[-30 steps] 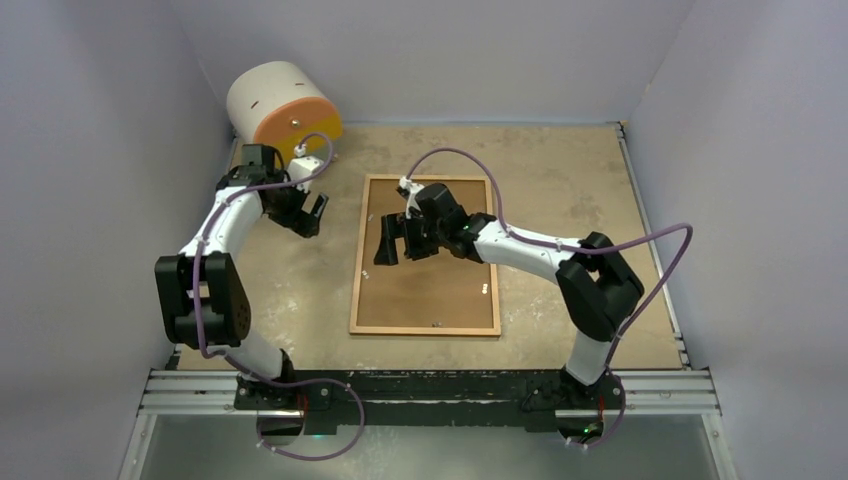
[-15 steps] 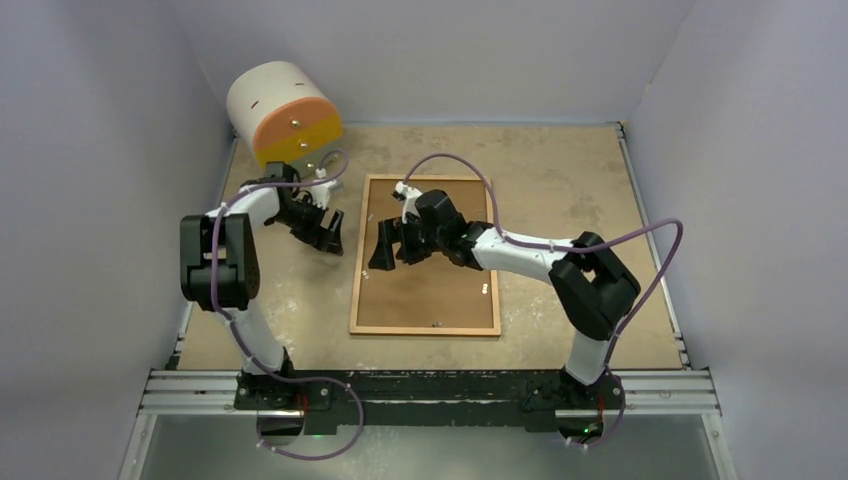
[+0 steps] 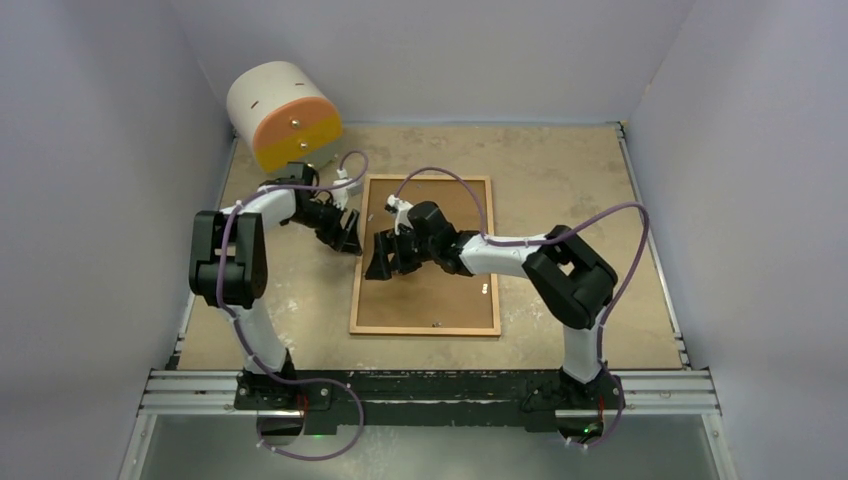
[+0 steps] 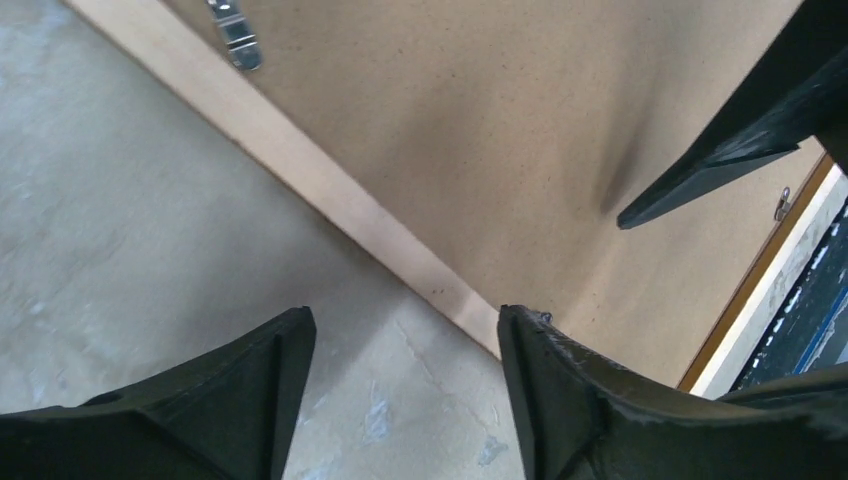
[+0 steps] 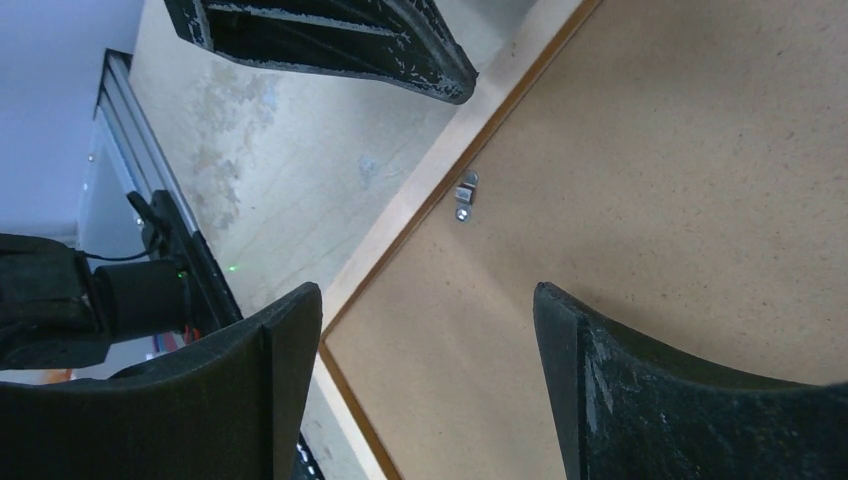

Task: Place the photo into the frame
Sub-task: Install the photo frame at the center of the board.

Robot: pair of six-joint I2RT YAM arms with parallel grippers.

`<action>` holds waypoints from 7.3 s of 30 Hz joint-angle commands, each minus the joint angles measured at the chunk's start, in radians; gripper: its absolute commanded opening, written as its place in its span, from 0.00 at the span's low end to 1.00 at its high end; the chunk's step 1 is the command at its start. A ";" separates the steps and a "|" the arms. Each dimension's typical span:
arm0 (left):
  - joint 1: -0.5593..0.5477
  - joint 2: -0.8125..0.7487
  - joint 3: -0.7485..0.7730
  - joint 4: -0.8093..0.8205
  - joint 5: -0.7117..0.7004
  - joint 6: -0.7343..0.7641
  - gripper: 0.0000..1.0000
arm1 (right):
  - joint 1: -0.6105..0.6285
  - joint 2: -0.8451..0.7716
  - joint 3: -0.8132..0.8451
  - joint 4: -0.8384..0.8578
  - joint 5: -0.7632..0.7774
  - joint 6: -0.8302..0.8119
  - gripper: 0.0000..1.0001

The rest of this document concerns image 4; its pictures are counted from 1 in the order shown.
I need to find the metal turn clip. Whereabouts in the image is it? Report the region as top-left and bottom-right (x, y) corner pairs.
(206, 0), (263, 71)
(773, 187), (792, 222)

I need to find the brown frame backing board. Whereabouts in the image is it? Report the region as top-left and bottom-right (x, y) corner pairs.
(158, 0), (826, 389)

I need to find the wooden picture frame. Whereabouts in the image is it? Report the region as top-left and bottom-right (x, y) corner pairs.
(73, 1), (847, 397)

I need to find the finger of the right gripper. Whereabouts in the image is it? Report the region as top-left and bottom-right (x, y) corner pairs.
(617, 0), (847, 230)

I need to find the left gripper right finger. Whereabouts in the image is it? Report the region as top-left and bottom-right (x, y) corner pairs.
(497, 305), (847, 479)

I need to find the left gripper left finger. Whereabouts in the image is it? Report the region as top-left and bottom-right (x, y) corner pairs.
(1, 307), (316, 479)

